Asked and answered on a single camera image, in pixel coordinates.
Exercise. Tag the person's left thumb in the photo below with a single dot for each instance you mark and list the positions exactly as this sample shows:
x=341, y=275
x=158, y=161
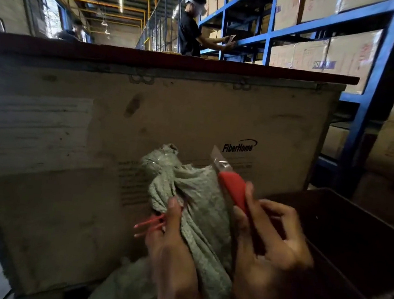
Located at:
x=173, y=219

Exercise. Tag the white face shield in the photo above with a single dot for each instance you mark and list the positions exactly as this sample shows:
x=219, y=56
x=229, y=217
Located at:
x=196, y=5

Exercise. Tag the person's right hand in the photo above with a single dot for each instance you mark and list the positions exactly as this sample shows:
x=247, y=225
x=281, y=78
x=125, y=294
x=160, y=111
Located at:
x=267, y=280

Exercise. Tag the blue metal shelving rack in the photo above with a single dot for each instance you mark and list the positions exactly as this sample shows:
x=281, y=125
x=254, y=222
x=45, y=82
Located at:
x=377, y=86

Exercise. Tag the barred warehouse window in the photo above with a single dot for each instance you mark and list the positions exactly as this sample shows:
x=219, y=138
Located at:
x=48, y=10

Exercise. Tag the stack of brown cardboard boxes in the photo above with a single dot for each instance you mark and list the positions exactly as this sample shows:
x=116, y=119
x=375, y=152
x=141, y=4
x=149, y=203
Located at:
x=349, y=53

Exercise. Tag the person's left hand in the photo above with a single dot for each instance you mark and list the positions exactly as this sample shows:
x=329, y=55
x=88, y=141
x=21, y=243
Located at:
x=169, y=265

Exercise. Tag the person's right thumb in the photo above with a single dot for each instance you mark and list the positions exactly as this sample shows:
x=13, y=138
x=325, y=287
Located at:
x=239, y=230

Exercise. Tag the grey metal shelving rack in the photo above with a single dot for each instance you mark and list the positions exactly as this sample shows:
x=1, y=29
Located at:
x=159, y=26

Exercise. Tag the large plywood crate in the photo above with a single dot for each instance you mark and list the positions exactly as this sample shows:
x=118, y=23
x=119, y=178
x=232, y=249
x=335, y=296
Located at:
x=69, y=211

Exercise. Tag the grey-green woven sack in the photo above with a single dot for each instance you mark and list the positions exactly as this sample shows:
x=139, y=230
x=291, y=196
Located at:
x=199, y=204

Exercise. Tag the red plastic tie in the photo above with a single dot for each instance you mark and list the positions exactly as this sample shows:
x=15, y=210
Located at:
x=148, y=223

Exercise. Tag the dark plastic bin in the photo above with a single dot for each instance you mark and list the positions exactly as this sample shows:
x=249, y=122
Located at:
x=353, y=243

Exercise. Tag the red utility knife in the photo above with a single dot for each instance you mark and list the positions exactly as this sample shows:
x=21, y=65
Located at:
x=232, y=185

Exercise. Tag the yellow metal rack frame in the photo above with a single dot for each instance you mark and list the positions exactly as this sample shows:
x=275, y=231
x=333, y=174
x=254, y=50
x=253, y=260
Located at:
x=107, y=4

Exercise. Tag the faded paper label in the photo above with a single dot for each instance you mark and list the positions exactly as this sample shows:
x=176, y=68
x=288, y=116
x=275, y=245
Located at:
x=28, y=132

